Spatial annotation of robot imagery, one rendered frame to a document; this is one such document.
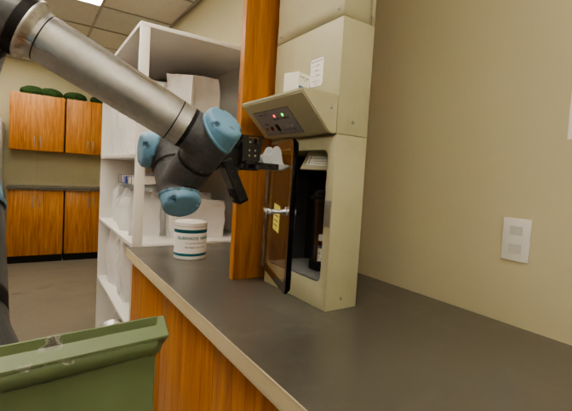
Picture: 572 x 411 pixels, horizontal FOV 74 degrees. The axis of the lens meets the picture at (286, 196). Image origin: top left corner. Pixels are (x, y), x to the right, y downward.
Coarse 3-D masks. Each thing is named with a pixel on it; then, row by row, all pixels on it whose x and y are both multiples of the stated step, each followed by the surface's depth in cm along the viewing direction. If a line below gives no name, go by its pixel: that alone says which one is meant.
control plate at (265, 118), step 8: (264, 112) 112; (272, 112) 108; (280, 112) 106; (288, 112) 103; (264, 120) 115; (272, 120) 112; (280, 120) 109; (288, 120) 106; (296, 120) 103; (264, 128) 119; (288, 128) 109; (296, 128) 106
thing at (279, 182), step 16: (288, 144) 100; (288, 160) 99; (272, 176) 117; (288, 176) 99; (272, 192) 116; (288, 192) 98; (272, 208) 115; (288, 208) 97; (272, 224) 114; (288, 224) 96; (272, 240) 113; (288, 240) 96; (272, 256) 112; (288, 256) 96; (272, 272) 111; (288, 272) 96
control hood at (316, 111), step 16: (272, 96) 103; (288, 96) 98; (304, 96) 93; (320, 96) 95; (336, 96) 98; (256, 112) 115; (304, 112) 98; (320, 112) 95; (336, 112) 98; (304, 128) 104; (320, 128) 99
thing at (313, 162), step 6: (306, 156) 115; (312, 156) 111; (318, 156) 110; (324, 156) 109; (306, 162) 112; (312, 162) 110; (318, 162) 109; (324, 162) 109; (300, 168) 114; (306, 168) 111; (312, 168) 109; (318, 168) 108; (324, 168) 108
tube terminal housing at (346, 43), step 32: (320, 32) 105; (352, 32) 99; (288, 64) 118; (352, 64) 100; (352, 96) 101; (352, 128) 102; (352, 160) 103; (352, 192) 103; (352, 224) 104; (352, 256) 105; (320, 288) 103; (352, 288) 106
